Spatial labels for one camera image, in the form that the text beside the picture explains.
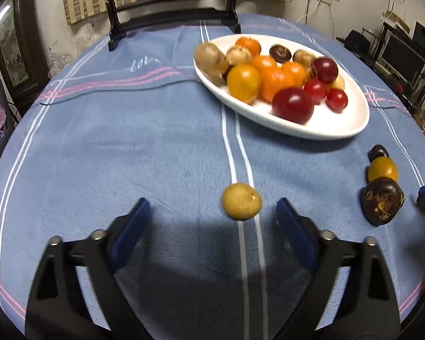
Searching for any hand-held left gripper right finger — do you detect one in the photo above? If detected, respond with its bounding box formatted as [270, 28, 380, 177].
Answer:
[273, 197, 401, 340]

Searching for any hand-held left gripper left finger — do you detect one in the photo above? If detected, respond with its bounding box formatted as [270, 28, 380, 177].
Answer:
[24, 197, 153, 340]

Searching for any wide dark brown mangosteen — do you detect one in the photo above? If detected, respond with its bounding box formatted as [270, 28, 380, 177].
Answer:
[361, 177, 405, 226]

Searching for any yellow-brown longan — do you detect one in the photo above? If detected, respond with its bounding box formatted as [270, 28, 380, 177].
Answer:
[292, 50, 316, 69]
[222, 183, 263, 221]

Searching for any white oval plate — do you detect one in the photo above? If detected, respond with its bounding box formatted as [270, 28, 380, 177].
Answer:
[193, 33, 371, 140]

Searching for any large red plum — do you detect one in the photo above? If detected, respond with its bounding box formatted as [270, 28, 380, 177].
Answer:
[272, 87, 315, 125]

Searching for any red cherry tomato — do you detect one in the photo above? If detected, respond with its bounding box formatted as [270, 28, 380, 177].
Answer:
[303, 79, 327, 104]
[326, 88, 349, 111]

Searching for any large pale yellow fruit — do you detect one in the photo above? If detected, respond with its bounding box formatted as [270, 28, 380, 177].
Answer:
[328, 74, 345, 91]

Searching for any large orange mandarin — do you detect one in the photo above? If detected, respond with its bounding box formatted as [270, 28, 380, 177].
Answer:
[260, 68, 294, 104]

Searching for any yellow-orange round fruit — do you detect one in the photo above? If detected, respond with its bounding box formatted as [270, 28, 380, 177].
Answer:
[227, 64, 263, 105]
[367, 156, 399, 183]

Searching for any pale striped round fruit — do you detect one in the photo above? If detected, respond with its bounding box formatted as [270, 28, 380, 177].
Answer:
[226, 46, 254, 67]

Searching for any small dark plum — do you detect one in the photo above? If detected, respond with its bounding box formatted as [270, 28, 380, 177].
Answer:
[368, 144, 390, 162]

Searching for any blue striped tablecloth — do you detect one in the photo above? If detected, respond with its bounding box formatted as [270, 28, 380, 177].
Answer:
[0, 13, 425, 340]

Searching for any black metal desk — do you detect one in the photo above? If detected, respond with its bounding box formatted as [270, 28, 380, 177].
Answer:
[336, 21, 425, 114]

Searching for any computer monitor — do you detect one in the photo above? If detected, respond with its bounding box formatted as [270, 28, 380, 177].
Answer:
[379, 33, 425, 82]

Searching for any black speaker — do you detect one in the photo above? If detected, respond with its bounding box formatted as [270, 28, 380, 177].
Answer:
[413, 21, 425, 52]

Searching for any clear plastic bag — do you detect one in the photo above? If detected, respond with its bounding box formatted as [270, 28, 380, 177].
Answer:
[47, 47, 73, 78]

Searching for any dark wood framed painting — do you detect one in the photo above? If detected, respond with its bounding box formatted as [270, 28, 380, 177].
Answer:
[0, 0, 50, 94]

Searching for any black framed goldfish table screen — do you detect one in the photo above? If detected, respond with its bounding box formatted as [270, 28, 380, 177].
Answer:
[104, 0, 241, 52]

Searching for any white power cable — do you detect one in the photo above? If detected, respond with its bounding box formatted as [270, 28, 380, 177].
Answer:
[297, 0, 323, 24]

